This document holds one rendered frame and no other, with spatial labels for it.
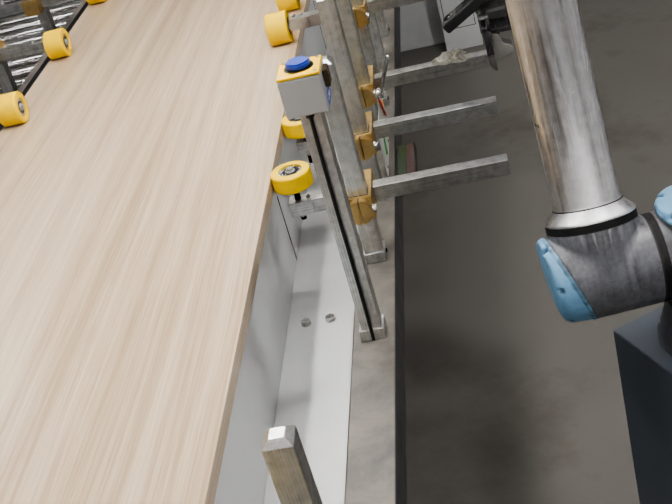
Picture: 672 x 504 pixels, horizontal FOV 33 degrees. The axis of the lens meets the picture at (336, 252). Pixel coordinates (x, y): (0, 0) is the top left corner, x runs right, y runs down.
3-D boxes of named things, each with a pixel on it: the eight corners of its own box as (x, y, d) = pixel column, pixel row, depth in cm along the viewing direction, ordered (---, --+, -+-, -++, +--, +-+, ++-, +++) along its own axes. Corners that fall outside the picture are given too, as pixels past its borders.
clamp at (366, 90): (378, 83, 269) (373, 64, 266) (377, 106, 257) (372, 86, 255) (355, 88, 270) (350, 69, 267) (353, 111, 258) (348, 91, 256)
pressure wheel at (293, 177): (304, 204, 230) (289, 155, 225) (331, 211, 225) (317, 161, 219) (276, 224, 226) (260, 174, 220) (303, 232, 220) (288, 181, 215)
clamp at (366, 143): (380, 130, 248) (374, 109, 245) (379, 157, 236) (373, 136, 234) (352, 136, 249) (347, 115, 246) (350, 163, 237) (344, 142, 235)
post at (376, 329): (386, 323, 204) (324, 98, 182) (386, 339, 200) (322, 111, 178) (362, 327, 205) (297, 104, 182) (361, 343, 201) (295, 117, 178)
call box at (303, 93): (333, 97, 183) (321, 53, 179) (331, 115, 177) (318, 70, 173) (291, 106, 184) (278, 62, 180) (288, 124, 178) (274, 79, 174)
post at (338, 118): (390, 271, 228) (331, 52, 205) (390, 280, 225) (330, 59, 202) (373, 274, 229) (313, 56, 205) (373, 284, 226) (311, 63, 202)
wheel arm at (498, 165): (509, 170, 220) (506, 150, 218) (511, 178, 217) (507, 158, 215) (294, 213, 227) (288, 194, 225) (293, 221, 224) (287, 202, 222)
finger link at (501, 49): (518, 69, 257) (510, 32, 252) (492, 75, 258) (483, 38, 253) (516, 64, 259) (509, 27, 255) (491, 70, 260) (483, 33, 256)
